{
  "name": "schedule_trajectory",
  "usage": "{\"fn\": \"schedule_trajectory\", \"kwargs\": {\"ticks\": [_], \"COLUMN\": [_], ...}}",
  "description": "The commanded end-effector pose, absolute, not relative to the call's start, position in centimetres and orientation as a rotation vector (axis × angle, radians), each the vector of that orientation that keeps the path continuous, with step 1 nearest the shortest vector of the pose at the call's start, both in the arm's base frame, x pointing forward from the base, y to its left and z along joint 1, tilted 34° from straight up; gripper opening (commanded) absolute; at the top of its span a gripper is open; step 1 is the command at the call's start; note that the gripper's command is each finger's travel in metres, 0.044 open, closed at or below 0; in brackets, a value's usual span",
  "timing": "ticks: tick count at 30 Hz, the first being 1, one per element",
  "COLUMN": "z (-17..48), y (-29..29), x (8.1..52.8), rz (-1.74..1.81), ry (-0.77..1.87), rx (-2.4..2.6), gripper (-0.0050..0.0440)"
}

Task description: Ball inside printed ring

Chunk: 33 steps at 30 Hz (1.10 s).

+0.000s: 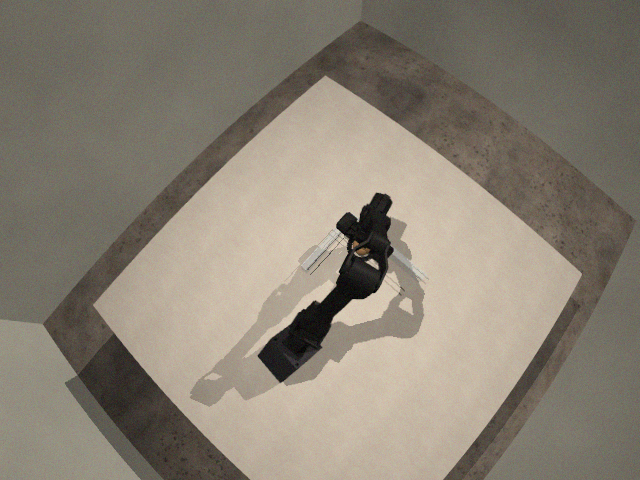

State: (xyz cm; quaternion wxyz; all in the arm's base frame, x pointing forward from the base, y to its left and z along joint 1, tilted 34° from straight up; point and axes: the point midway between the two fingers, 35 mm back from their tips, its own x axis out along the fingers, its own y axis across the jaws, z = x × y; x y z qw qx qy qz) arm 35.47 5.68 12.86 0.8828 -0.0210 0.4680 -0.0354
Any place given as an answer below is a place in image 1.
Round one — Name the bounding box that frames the tan ball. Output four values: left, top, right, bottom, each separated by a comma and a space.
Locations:
353, 240, 370, 255

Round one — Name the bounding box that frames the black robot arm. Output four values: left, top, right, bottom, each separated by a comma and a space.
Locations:
282, 193, 393, 358

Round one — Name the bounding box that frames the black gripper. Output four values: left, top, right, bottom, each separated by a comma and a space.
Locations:
336, 212, 394, 263

